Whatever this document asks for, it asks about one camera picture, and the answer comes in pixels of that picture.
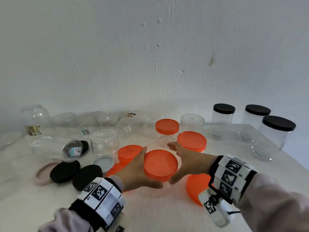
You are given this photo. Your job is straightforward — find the person's right hand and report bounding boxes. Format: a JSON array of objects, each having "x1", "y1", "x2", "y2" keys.
[{"x1": 167, "y1": 141, "x2": 218, "y2": 185}]

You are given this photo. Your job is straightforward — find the person's left hand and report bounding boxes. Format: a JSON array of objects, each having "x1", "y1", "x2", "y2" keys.
[{"x1": 115, "y1": 146, "x2": 164, "y2": 193}]

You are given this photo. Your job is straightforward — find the wide transparent jar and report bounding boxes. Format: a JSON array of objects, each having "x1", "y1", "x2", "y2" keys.
[{"x1": 146, "y1": 180, "x2": 173, "y2": 199}]

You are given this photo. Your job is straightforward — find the light blue lid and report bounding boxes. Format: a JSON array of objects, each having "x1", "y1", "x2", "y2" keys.
[{"x1": 93, "y1": 157, "x2": 115, "y2": 173}]

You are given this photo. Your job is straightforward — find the short transparent jar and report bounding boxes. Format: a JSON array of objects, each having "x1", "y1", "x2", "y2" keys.
[{"x1": 157, "y1": 132, "x2": 178, "y2": 148}]

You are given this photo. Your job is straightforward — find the group of transparent plastic jars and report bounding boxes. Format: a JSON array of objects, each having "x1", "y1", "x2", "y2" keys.
[{"x1": 0, "y1": 104, "x2": 206, "y2": 198}]

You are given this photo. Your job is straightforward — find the large black lid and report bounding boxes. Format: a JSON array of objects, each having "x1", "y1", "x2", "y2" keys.
[
  {"x1": 72, "y1": 164, "x2": 103, "y2": 192},
  {"x1": 50, "y1": 160, "x2": 81, "y2": 184}
]

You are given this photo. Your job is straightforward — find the tall transparent labelled jar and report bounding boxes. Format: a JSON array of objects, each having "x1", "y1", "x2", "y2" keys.
[
  {"x1": 251, "y1": 125, "x2": 294, "y2": 162},
  {"x1": 210, "y1": 111, "x2": 235, "y2": 140},
  {"x1": 238, "y1": 112, "x2": 270, "y2": 143},
  {"x1": 32, "y1": 136, "x2": 83, "y2": 163}
]

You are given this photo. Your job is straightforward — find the small black lid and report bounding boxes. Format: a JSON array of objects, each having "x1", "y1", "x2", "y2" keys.
[
  {"x1": 213, "y1": 103, "x2": 236, "y2": 115},
  {"x1": 262, "y1": 115, "x2": 297, "y2": 132},
  {"x1": 80, "y1": 140, "x2": 89, "y2": 156},
  {"x1": 245, "y1": 104, "x2": 272, "y2": 116}
]

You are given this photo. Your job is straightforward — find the pale pink lid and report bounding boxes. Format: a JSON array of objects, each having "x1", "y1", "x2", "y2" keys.
[{"x1": 35, "y1": 161, "x2": 61, "y2": 186}]

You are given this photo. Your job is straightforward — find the person's right forearm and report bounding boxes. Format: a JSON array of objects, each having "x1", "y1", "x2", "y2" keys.
[{"x1": 238, "y1": 172, "x2": 309, "y2": 232}]

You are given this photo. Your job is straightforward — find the person's left forearm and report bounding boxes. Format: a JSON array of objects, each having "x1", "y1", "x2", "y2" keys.
[{"x1": 38, "y1": 208, "x2": 95, "y2": 232}]

